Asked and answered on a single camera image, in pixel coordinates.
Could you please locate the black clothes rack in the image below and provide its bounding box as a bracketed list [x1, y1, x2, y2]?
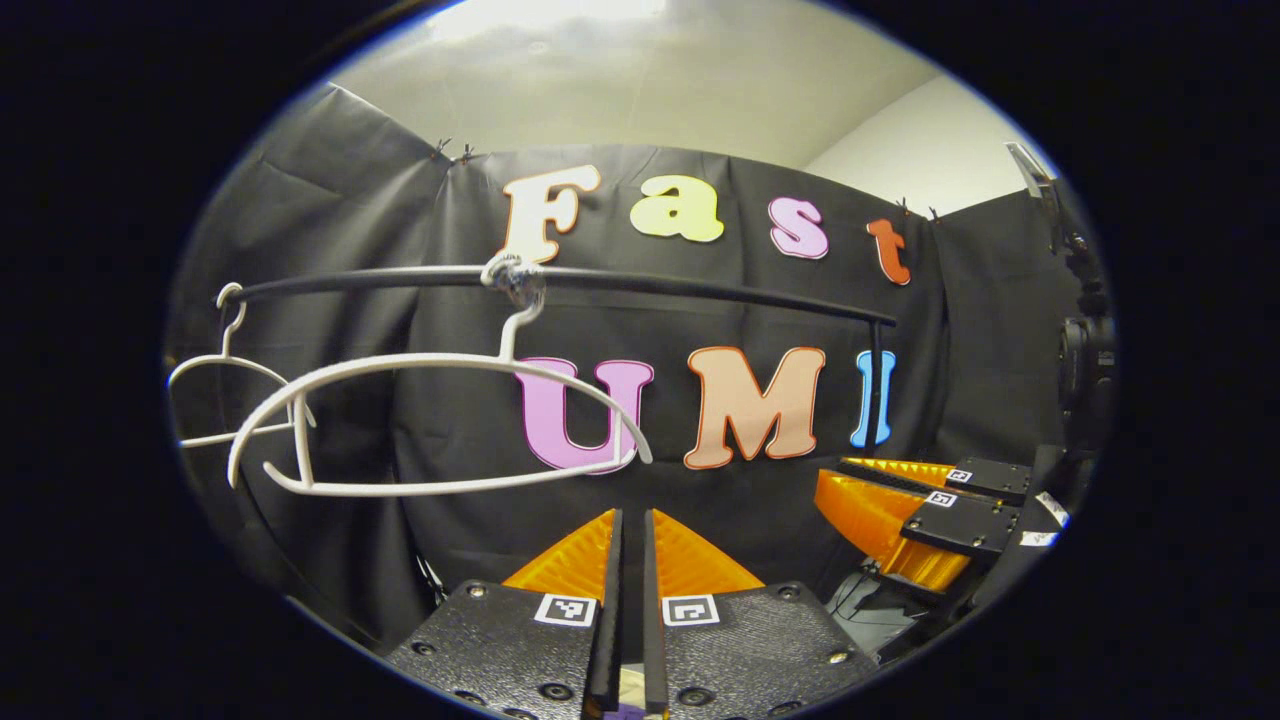
[218, 263, 898, 641]

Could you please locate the white plastic hanger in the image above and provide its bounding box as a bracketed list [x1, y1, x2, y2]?
[167, 282, 319, 449]

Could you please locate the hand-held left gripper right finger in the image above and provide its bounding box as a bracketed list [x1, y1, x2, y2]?
[642, 508, 881, 720]

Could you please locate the white hanger with hook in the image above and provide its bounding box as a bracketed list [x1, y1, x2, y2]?
[228, 255, 654, 498]

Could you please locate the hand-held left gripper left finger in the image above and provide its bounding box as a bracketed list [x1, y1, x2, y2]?
[385, 508, 623, 720]

